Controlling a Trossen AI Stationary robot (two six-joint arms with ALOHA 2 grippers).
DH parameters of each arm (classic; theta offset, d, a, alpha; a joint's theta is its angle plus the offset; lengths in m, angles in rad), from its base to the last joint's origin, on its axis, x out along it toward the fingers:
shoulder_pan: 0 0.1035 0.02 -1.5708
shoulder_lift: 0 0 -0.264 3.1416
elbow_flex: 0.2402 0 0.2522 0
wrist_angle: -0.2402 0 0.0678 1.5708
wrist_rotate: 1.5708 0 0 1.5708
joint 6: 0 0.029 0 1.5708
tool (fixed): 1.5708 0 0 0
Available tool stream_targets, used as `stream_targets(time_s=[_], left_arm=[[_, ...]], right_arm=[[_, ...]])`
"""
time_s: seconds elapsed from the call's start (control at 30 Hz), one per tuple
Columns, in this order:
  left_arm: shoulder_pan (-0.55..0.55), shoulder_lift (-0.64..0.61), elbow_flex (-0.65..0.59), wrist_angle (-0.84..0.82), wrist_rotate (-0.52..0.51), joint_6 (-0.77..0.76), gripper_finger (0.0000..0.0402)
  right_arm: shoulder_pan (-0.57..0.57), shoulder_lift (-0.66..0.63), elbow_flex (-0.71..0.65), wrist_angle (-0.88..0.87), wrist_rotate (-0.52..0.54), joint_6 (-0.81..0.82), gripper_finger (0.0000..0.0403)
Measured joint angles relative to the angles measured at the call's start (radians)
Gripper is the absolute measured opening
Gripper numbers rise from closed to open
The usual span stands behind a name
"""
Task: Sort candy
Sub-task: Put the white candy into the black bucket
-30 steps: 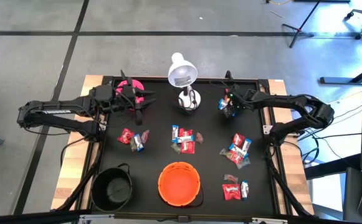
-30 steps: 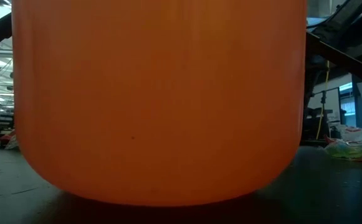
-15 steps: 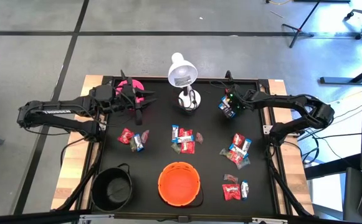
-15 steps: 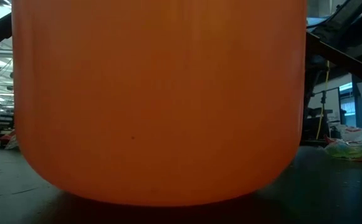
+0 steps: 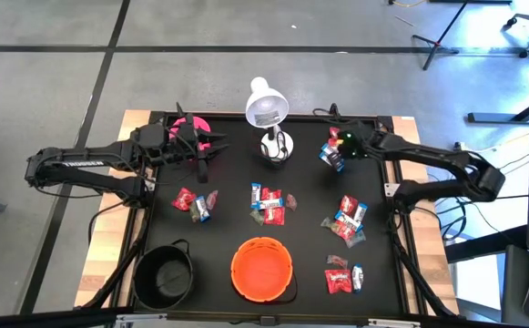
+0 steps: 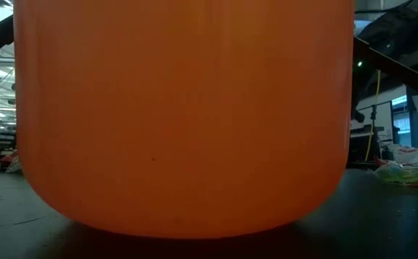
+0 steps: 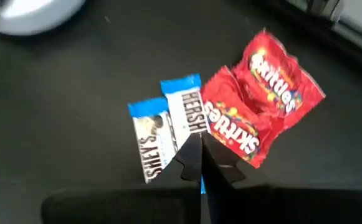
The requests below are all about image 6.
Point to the clear green candy wrapper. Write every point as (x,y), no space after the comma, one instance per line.
(397,174)

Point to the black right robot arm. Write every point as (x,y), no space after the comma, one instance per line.
(403,21)

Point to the black tripod stand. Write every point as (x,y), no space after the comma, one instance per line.
(373,122)

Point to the white board panel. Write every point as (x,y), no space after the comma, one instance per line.
(383,118)

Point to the black background desk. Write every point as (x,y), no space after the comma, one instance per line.
(359,151)

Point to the black pillar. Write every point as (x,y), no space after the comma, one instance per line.
(414,122)

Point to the black table mat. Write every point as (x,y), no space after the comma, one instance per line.
(374,223)

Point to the orange plastic bucket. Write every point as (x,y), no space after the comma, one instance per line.
(183,118)

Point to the white storage shelving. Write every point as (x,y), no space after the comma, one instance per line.
(0,108)

